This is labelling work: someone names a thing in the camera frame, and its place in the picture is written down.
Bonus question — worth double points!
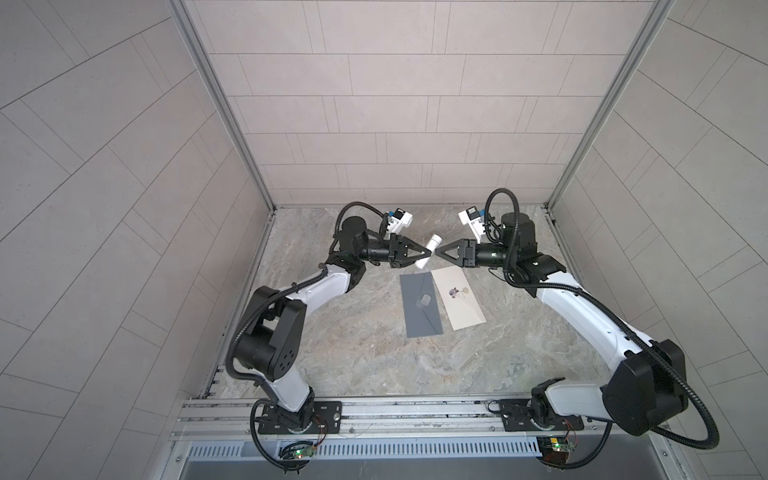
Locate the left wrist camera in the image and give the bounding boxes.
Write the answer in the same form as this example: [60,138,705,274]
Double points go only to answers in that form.
[387,208,413,234]

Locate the left circuit board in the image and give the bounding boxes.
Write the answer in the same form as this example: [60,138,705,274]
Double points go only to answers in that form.
[279,441,317,461]

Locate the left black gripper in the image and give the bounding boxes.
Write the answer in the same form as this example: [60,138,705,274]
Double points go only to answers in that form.
[349,239,423,272]

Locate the white glue stick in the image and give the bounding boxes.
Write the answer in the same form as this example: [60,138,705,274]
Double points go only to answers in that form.
[415,234,442,270]

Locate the circuit board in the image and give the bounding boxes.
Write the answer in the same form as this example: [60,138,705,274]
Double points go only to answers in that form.
[536,436,578,465]
[279,441,317,461]

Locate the cream envelope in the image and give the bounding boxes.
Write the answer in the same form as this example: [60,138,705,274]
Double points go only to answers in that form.
[432,266,486,331]

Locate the right wrist camera white housing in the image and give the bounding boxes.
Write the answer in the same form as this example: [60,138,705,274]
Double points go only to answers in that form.
[458,206,485,243]

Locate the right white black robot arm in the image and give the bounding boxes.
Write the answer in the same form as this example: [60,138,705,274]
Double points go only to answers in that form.
[435,207,689,436]

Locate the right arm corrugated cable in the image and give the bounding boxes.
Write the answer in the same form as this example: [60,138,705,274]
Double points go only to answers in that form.
[483,188,720,451]

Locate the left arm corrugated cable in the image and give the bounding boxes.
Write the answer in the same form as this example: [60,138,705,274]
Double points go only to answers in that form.
[224,201,388,385]

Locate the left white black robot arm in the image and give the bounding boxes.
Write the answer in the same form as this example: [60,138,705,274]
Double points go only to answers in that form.
[224,216,432,414]

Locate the right circuit board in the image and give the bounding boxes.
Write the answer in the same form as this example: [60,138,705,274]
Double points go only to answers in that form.
[536,436,578,465]

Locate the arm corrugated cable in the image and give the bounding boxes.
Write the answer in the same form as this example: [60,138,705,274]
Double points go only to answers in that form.
[483,188,720,451]
[224,201,388,385]

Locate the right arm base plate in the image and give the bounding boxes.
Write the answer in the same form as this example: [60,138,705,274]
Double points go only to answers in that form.
[494,399,584,432]

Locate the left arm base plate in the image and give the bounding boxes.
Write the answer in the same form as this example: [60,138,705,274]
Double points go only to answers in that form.
[257,401,343,435]

